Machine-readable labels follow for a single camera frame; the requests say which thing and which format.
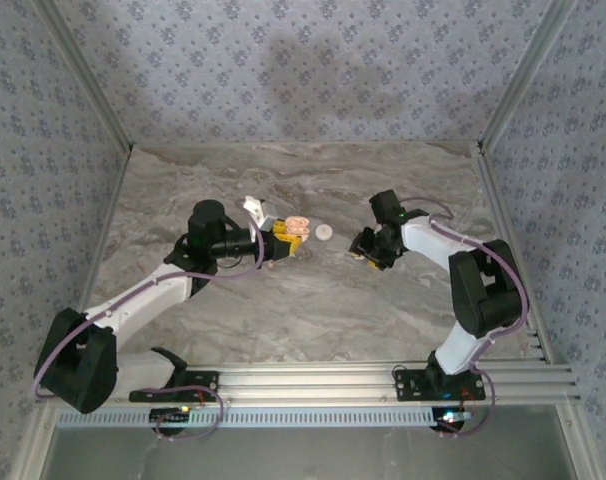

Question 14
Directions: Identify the off-white earbud charging case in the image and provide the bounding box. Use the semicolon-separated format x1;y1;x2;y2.
284;215;312;237

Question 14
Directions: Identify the black controller board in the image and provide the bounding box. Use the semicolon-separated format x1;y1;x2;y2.
150;406;193;422
431;408;473;432

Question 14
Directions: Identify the aluminium side rail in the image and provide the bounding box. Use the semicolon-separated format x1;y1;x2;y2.
77;143;135;311
475;142;554;366

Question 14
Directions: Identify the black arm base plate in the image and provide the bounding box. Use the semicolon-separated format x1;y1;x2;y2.
391;363;487;402
128;368;221;402

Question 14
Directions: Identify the aluminium front rail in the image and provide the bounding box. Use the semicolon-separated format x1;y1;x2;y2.
117;362;582;407

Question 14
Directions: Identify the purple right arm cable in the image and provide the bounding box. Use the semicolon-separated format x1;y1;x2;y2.
399;196;530;374

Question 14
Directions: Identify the slotted grey cable duct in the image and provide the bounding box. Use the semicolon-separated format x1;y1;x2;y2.
56;404;472;430

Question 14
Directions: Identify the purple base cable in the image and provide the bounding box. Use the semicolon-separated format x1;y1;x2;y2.
437;369;498;440
152;384;226;442

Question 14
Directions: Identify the aluminium frame post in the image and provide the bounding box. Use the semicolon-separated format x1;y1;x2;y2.
32;0;135;150
477;0;580;146

